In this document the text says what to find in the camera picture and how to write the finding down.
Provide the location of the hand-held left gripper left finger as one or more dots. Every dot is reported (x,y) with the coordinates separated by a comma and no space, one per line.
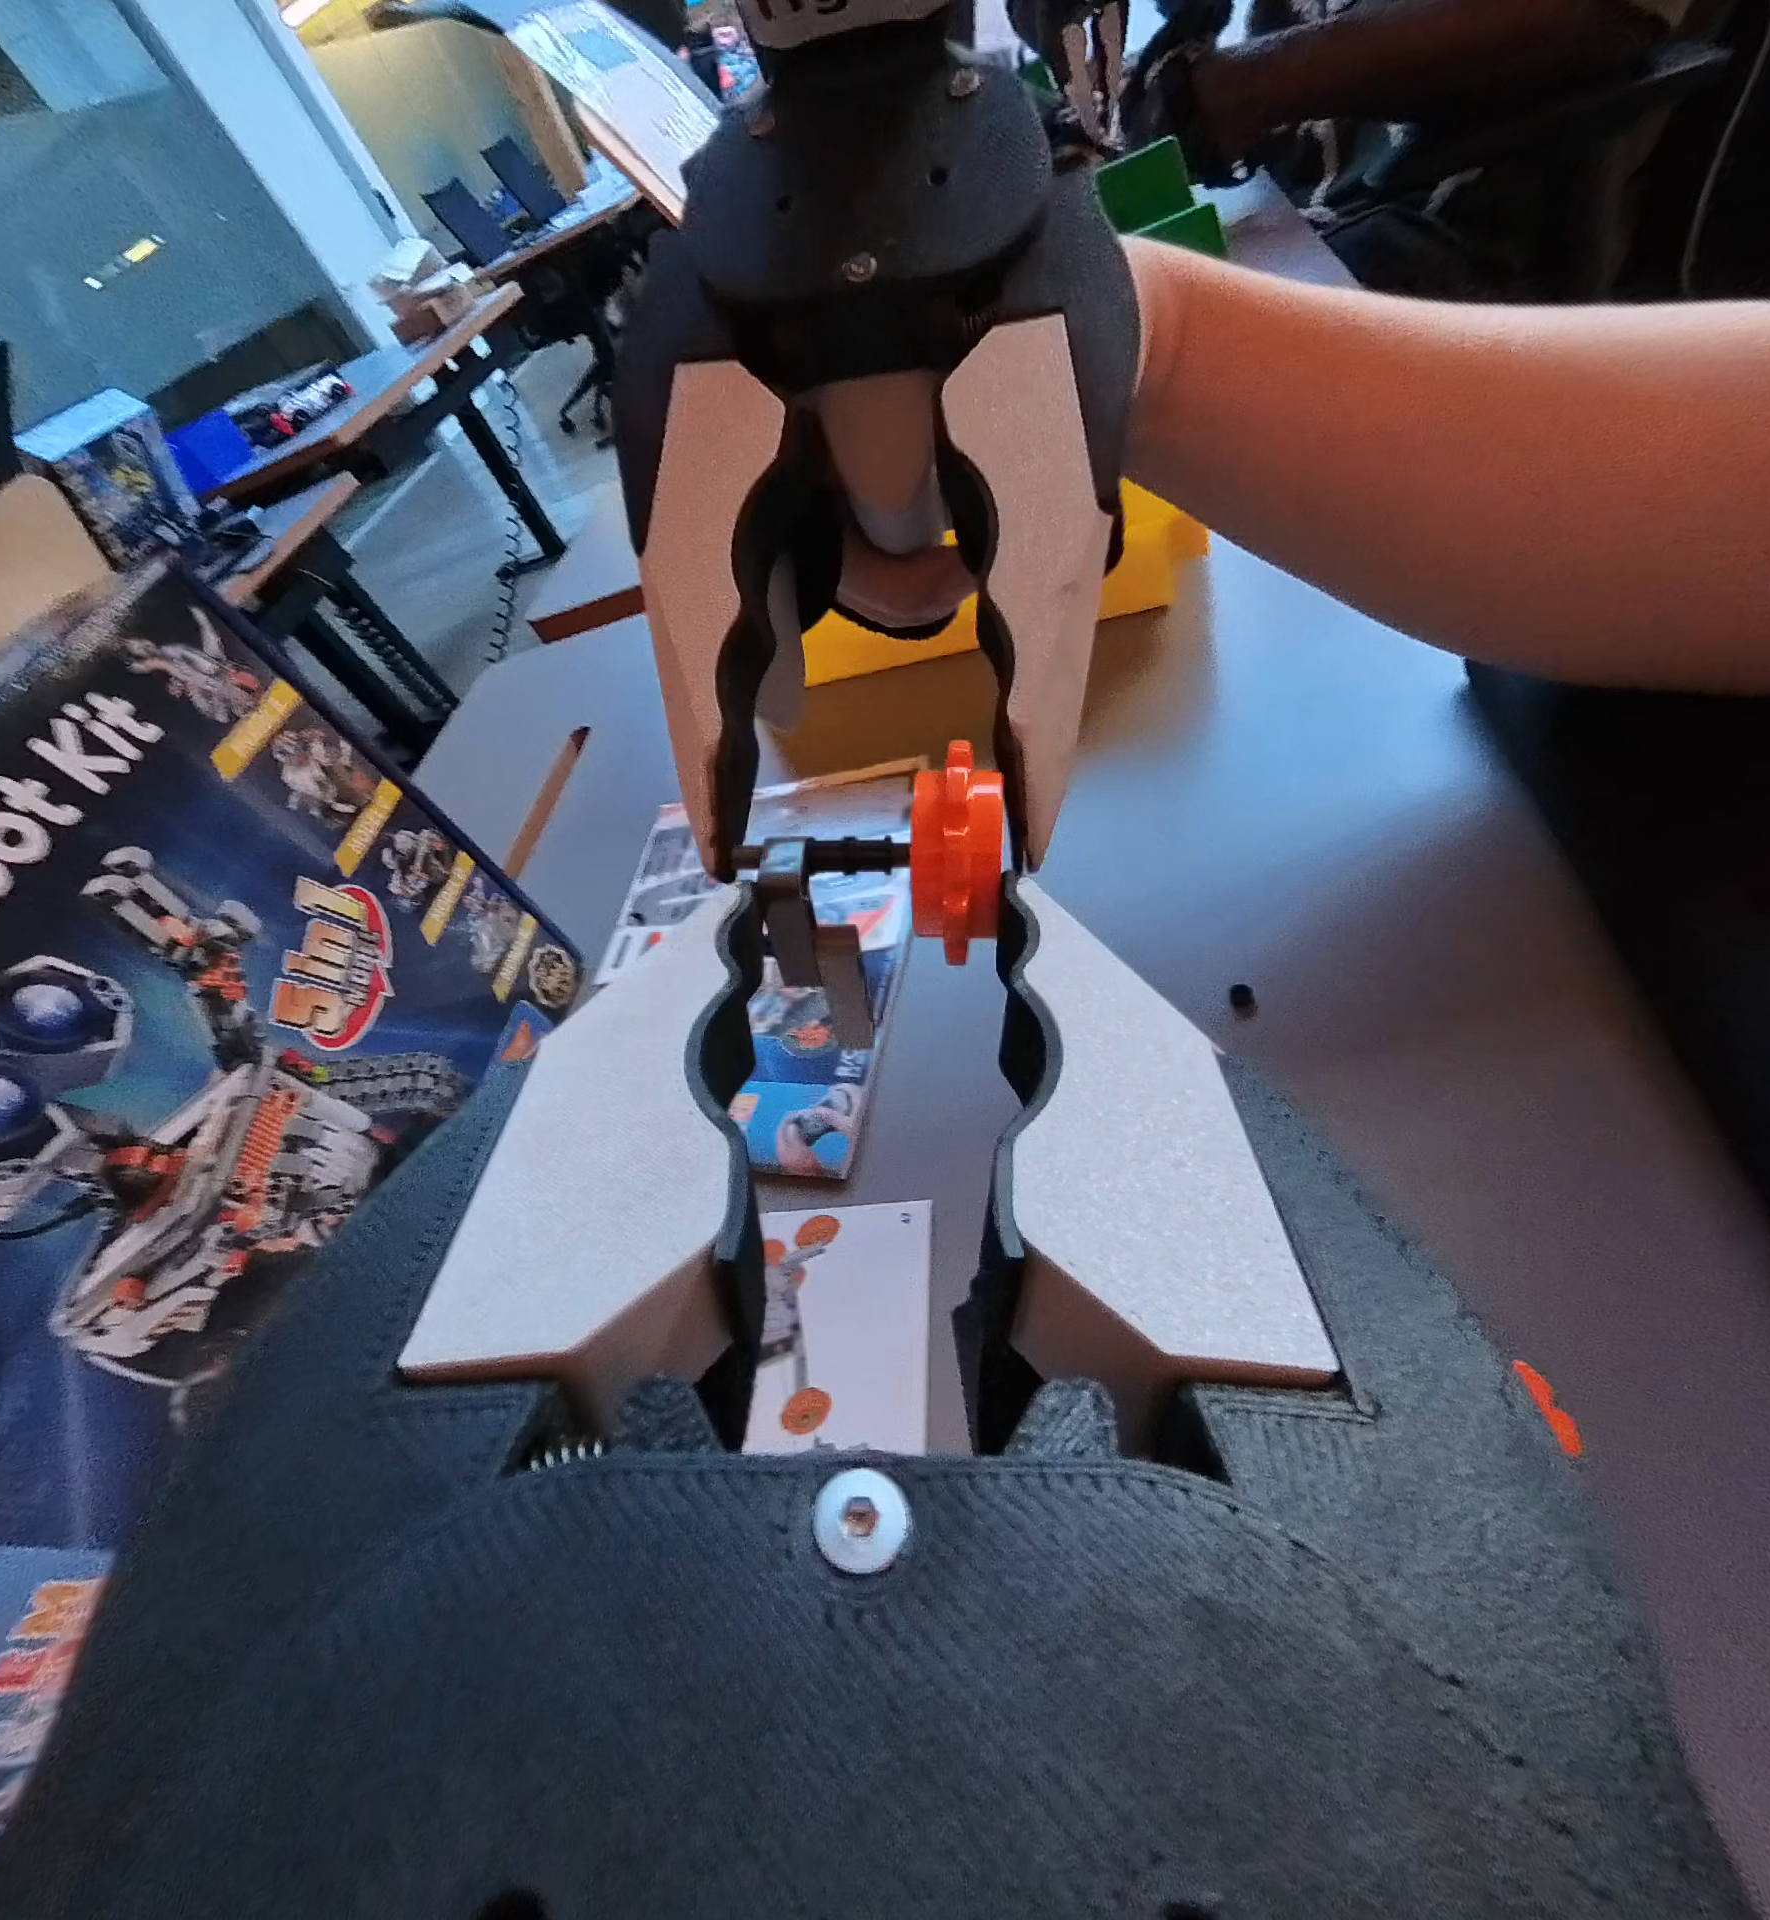
(586,1200)

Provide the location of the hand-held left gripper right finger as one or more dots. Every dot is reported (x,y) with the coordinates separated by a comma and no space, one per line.
(1154,1185)

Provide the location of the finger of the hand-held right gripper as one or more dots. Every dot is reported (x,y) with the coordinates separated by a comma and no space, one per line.
(1043,496)
(697,523)

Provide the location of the black perforated beam with axle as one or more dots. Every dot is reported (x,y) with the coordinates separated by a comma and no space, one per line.
(841,974)

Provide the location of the orange toy wheel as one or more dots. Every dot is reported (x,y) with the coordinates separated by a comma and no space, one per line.
(1548,1410)
(953,854)

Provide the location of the person's right forearm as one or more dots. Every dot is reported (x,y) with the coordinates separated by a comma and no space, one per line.
(1426,465)

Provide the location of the grey side desk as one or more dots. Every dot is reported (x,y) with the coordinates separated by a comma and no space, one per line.
(586,586)

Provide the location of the wooden-top office desk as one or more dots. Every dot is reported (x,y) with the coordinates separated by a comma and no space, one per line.
(420,337)

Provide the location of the person's right hand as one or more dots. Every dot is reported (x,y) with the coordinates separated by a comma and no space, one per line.
(899,577)

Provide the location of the yellow plastic bin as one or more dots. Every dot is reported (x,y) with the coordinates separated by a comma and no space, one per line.
(1154,555)

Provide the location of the blue manual booklet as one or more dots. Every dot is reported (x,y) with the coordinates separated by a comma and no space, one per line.
(809,1108)

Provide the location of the leaning poster board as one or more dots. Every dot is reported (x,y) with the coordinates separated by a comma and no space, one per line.
(615,75)

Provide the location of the green plastic bin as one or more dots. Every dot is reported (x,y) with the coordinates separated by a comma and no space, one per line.
(1154,195)

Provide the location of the white instruction booklet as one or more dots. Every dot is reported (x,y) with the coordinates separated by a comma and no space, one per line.
(869,1318)

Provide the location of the printed sticker sheet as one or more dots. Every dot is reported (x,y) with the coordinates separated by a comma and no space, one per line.
(661,900)

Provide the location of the dark blue robot kit box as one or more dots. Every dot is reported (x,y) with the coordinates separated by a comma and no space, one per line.
(150,974)

